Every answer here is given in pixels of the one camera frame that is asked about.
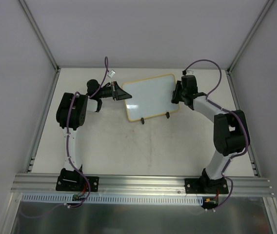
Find yellow framed whiteboard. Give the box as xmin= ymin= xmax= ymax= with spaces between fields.
xmin=122 ymin=74 xmax=179 ymax=122

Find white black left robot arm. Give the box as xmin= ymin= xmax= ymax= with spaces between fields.
xmin=56 ymin=79 xmax=132 ymax=194

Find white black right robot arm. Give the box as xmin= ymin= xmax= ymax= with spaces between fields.
xmin=171 ymin=75 xmax=250 ymax=195

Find black whiteboard stand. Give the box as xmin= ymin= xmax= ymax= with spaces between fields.
xmin=139 ymin=112 xmax=170 ymax=125

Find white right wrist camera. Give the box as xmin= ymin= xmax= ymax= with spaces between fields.
xmin=182 ymin=70 xmax=195 ymax=76

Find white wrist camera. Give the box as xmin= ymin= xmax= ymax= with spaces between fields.
xmin=107 ymin=70 xmax=116 ymax=78
xmin=182 ymin=70 xmax=195 ymax=76

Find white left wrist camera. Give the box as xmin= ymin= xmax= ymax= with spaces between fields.
xmin=107 ymin=70 xmax=116 ymax=78

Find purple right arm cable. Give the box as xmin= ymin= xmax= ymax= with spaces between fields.
xmin=181 ymin=58 xmax=249 ymax=214

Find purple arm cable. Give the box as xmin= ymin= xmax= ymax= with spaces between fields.
xmin=181 ymin=58 xmax=249 ymax=214
xmin=19 ymin=56 xmax=110 ymax=218

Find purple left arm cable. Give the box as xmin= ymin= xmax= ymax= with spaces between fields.
xmin=19 ymin=56 xmax=110 ymax=218

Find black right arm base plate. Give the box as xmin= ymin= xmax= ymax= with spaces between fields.
xmin=184 ymin=177 xmax=229 ymax=195

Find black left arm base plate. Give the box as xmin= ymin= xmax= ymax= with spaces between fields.
xmin=56 ymin=174 xmax=99 ymax=192

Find white slotted cable duct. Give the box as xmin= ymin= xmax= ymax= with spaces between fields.
xmin=21 ymin=193 xmax=203 ymax=206

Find aluminium mounting rail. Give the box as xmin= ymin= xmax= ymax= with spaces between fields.
xmin=10 ymin=173 xmax=275 ymax=197

